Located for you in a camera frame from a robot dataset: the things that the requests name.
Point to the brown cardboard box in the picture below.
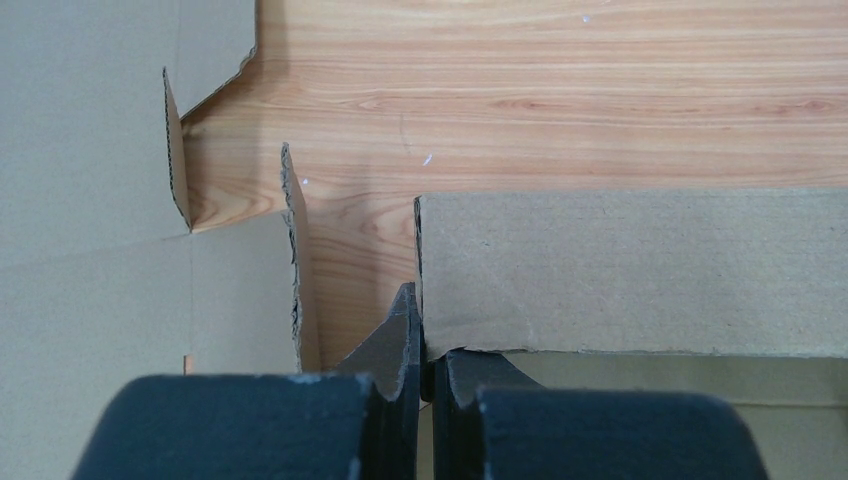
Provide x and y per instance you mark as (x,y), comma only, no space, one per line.
(738,293)

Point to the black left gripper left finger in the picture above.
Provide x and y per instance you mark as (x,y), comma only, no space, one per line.
(357,421)

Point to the flat brown cardboard sheet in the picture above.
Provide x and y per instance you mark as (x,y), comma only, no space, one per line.
(103,277)

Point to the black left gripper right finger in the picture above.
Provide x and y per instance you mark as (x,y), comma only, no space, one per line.
(492,421)

